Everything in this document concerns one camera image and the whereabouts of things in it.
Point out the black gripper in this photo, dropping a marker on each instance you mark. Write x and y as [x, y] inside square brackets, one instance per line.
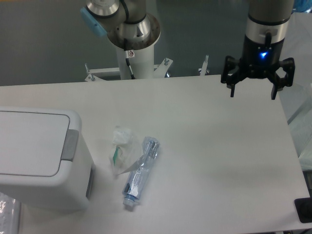
[260, 57]

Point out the silver robot arm base joint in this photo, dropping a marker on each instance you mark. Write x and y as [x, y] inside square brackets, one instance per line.
[126, 23]

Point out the grey trash can push button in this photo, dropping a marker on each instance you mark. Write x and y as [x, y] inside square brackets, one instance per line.
[70, 145]

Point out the white trash can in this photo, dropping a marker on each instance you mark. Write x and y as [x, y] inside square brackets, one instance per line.
[69, 188]

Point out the white trash can lid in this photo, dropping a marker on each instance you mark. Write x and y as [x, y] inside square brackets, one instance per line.
[31, 143]

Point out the black device at table corner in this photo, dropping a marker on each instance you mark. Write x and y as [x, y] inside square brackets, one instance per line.
[304, 209]

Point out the crumpled clear plastic wrapper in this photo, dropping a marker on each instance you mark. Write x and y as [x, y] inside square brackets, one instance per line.
[126, 150]

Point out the crushed clear plastic bottle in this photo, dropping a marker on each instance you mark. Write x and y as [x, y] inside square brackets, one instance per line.
[138, 177]

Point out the clear plastic sheet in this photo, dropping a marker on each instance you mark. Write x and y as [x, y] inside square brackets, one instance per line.
[9, 215]

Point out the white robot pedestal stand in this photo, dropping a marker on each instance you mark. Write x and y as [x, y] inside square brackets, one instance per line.
[132, 64]

